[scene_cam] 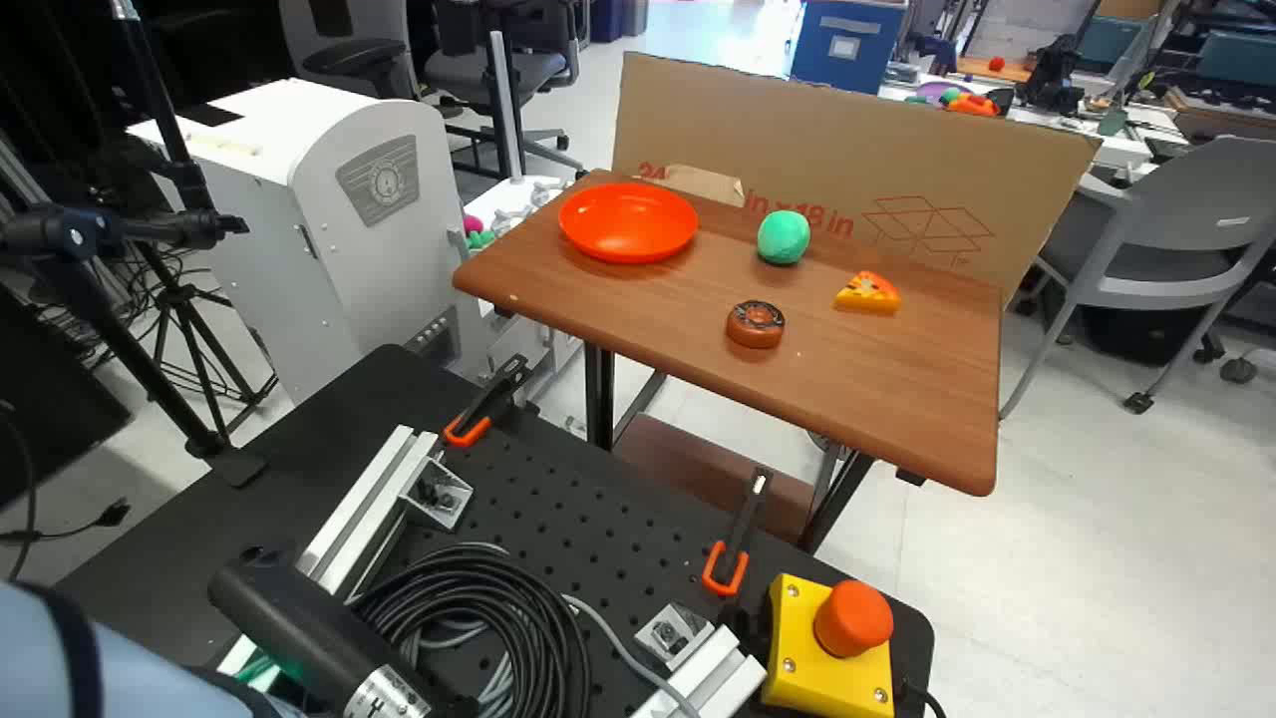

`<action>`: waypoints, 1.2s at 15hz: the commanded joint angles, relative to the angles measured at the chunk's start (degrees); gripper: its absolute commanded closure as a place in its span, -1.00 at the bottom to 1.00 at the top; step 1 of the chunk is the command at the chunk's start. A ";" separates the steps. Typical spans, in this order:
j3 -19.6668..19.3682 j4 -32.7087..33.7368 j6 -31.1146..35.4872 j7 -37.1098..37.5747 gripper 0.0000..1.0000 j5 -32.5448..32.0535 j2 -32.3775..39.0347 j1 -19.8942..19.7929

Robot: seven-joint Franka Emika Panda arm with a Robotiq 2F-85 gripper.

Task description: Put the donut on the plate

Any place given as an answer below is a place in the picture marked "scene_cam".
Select wooden table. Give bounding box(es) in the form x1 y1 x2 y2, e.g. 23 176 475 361
454 176 998 536

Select orange clamp right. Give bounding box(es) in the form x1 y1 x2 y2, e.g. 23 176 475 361
699 466 775 603

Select white machine cabinet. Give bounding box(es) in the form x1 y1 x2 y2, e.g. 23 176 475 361
176 82 463 403

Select orange clamp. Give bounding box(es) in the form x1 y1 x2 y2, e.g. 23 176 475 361
699 466 775 603
444 357 531 451

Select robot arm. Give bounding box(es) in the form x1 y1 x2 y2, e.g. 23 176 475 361
0 562 444 718

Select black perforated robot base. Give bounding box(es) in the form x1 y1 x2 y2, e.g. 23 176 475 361
52 345 937 718

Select grey office chair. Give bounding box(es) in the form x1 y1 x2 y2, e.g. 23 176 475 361
1000 136 1276 418

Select yellow emergency stop box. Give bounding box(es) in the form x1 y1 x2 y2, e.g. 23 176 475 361
763 575 899 718

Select blue bin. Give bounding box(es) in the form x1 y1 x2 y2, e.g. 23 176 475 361
790 0 905 95

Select orange clamp left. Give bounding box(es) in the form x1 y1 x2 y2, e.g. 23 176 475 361
444 357 531 451

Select orange plastic plate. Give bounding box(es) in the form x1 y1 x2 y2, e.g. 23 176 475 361
557 179 703 262

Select black office chair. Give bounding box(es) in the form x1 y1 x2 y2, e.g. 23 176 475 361
423 0 577 176

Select brown chocolate toy donut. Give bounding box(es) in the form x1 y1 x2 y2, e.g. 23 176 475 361
726 300 784 353

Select aluminium extrusion rail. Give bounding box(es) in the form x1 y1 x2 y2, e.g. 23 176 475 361
294 429 475 593

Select toy pizza slice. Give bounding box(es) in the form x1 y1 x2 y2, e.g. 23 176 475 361
832 273 901 316

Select black camera tripod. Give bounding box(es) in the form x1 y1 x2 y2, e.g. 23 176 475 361
0 0 279 464

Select brown cardboard box panel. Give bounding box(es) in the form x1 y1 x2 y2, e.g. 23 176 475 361
609 51 1095 300

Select coiled black cable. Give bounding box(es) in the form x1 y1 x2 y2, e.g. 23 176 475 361
350 546 597 718

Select green ball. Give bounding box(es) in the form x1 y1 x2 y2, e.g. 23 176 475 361
759 209 810 269

